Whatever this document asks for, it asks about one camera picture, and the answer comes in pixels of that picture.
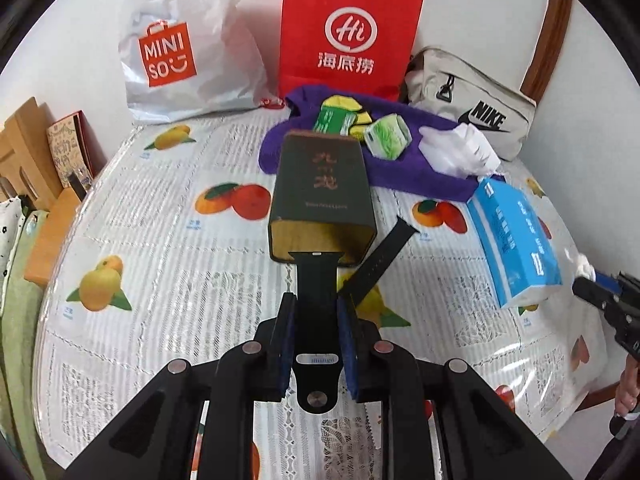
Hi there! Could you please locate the white glove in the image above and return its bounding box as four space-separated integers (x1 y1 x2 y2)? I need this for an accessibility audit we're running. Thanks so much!
419 124 500 179

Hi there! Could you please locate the person's right hand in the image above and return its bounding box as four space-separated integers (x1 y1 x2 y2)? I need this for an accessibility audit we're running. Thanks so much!
614 356 639 416

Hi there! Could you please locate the green white tissue packet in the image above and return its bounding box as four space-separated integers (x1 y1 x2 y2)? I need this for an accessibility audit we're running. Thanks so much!
363 114 412 160

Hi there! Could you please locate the pile of bedding clothes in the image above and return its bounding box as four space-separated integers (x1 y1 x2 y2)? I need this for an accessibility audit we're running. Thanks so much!
1 195 48 479

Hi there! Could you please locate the green wet wipe packet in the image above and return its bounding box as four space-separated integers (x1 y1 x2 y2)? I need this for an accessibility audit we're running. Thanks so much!
312 106 357 136

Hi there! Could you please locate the white Miniso plastic bag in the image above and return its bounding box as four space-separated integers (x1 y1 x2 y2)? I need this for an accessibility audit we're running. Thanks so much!
118 0 271 124

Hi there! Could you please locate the black watch strap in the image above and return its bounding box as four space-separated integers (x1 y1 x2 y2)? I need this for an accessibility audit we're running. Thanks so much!
287 214 420 414

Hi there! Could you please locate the blue tissue pack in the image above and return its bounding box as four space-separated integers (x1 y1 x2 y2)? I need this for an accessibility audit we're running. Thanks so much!
466 178 563 309

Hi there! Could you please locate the brown wooden door frame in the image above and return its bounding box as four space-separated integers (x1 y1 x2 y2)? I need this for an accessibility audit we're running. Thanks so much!
521 0 573 103

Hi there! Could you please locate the yellow black sock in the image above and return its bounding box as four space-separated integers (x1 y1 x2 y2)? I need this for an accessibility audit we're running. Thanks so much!
320 96 373 142

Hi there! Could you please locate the wooden bed headboard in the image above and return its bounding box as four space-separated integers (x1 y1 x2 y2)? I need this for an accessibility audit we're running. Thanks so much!
1 96 63 210

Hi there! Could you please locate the red Haidilao paper bag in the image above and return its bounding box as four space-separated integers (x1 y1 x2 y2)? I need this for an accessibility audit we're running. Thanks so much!
278 0 424 101

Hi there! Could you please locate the dark green tea box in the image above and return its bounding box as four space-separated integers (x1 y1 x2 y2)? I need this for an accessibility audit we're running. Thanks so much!
268 130 378 268

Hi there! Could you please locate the fruit print table cover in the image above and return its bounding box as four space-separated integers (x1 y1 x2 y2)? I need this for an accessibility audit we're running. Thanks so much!
34 110 608 466

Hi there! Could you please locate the purple towel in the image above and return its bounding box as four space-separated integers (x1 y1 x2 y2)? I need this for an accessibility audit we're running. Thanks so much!
257 84 507 204

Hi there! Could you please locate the patterned brown book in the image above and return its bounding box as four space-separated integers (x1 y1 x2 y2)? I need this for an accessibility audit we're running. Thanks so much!
47 110 106 191

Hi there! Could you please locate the beige Nike pouch bag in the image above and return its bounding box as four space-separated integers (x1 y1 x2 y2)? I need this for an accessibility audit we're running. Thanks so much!
405 47 536 160

